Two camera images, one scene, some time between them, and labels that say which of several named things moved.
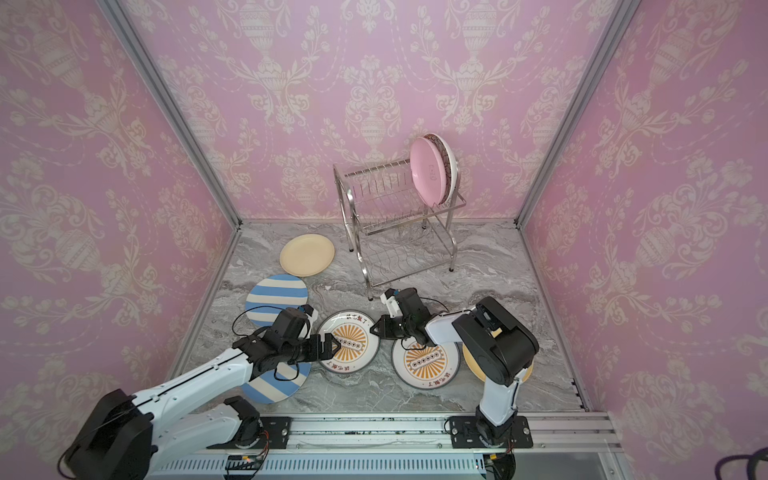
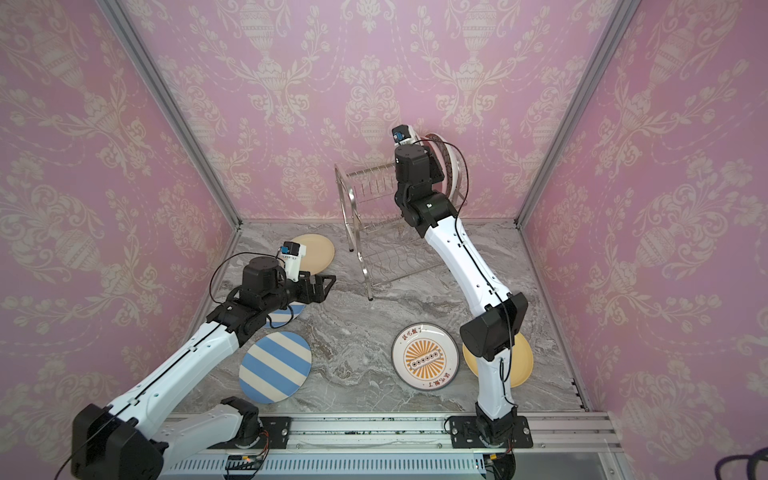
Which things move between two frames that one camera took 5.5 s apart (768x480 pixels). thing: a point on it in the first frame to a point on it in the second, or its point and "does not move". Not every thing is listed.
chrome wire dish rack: (395, 232) does not move
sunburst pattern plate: (358, 349) to (449, 164)
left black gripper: (318, 353) to (320, 294)
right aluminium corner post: (618, 27) does not move
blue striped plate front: (278, 383) does not move
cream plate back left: (306, 255) does not move
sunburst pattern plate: (425, 367) does not move
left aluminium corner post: (146, 58) does not move
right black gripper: (392, 325) to (424, 160)
